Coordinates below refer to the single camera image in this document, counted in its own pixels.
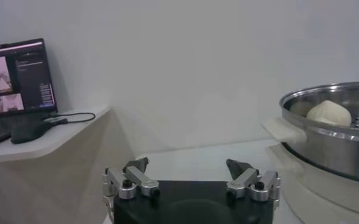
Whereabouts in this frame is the white steamed baozi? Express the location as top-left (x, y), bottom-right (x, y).
top-left (306, 100), bottom-right (352, 128)

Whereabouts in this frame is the perforated steel steamer basket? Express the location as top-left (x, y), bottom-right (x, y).
top-left (279, 80), bottom-right (359, 186)

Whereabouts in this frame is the thin black hub cable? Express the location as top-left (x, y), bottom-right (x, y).
top-left (49, 111), bottom-right (96, 124)

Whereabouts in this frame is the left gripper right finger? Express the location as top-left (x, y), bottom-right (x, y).
top-left (226, 158), bottom-right (281, 209)

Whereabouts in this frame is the black laptop with dark terminal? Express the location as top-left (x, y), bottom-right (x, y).
top-left (0, 38), bottom-right (59, 149)

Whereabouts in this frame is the white side desk with mouse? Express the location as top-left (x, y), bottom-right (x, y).
top-left (0, 105), bottom-right (112, 224)

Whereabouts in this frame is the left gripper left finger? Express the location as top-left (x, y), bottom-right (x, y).
top-left (102, 157), bottom-right (161, 200)

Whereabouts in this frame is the small black usb hub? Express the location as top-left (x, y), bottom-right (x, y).
top-left (43, 117), bottom-right (69, 125)

